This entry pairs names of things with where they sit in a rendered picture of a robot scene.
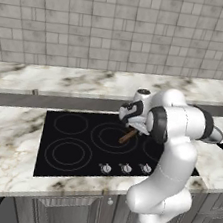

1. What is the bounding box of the grey pan with black handle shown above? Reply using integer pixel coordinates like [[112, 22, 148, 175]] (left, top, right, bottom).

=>
[[198, 122, 223, 153]]

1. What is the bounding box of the round cupboard knob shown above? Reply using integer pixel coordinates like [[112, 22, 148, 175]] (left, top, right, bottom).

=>
[[106, 197, 116, 207]]

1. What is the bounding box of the silver hob knob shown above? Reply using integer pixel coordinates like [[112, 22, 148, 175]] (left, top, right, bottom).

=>
[[138, 162, 154, 176], [117, 161, 134, 176], [97, 161, 114, 176]]

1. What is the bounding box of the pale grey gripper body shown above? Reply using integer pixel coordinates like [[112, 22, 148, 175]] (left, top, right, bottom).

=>
[[125, 113, 153, 137]]

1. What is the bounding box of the pan with brown handle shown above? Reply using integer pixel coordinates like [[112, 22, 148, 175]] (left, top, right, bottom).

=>
[[117, 126, 140, 148]]

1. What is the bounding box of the black hob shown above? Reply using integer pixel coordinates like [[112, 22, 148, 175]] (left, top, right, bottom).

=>
[[32, 100, 207, 202]]

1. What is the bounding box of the narrow dark grey cupboard door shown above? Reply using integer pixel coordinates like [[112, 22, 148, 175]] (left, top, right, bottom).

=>
[[98, 191, 139, 223]]

